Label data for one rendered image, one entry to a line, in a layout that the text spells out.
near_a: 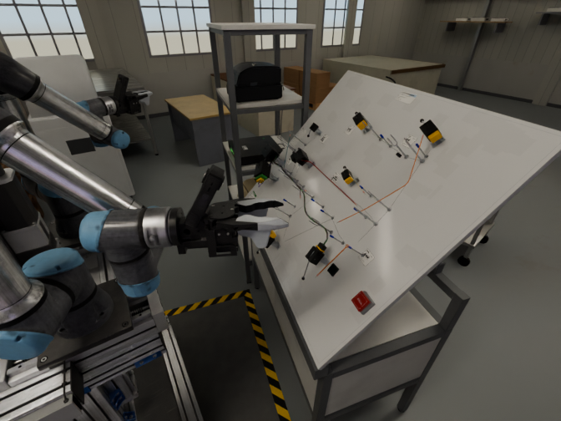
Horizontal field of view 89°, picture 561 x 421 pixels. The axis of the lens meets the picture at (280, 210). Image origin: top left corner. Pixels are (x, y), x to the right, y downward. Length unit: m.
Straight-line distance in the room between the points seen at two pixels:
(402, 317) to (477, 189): 0.65
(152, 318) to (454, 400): 1.82
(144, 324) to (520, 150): 1.24
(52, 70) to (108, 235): 3.24
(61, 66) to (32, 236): 2.78
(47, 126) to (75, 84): 0.49
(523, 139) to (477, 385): 1.67
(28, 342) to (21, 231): 0.41
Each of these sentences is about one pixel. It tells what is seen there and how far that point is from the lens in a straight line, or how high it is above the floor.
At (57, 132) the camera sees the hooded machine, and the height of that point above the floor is 0.94.
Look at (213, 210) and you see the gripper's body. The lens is 0.54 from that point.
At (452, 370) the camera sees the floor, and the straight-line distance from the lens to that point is 2.38.
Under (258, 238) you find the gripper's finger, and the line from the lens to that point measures 0.52.
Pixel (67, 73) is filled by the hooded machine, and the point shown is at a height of 1.42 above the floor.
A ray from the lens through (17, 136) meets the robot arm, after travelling 0.72.
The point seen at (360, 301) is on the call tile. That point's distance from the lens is 1.03.
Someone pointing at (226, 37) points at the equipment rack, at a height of 1.80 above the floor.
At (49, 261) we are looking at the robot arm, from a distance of 0.90.
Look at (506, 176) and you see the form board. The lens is 1.06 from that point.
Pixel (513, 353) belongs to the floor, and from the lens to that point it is 2.67.
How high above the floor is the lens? 1.89
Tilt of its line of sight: 34 degrees down
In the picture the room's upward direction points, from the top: straight up
